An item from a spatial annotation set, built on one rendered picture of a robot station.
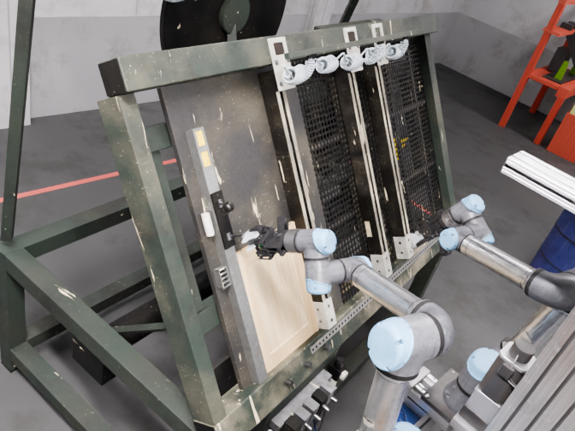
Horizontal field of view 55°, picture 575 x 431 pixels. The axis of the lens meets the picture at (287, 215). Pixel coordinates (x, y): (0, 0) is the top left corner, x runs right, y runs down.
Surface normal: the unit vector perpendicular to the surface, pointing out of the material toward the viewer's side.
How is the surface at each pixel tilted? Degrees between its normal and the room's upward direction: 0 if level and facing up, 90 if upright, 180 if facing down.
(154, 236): 90
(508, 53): 90
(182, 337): 90
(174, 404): 0
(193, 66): 57
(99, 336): 0
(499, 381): 90
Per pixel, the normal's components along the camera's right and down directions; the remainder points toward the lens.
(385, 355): -0.83, -0.04
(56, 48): 0.69, 0.54
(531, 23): -0.69, 0.26
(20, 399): 0.24, -0.80
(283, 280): 0.77, -0.02
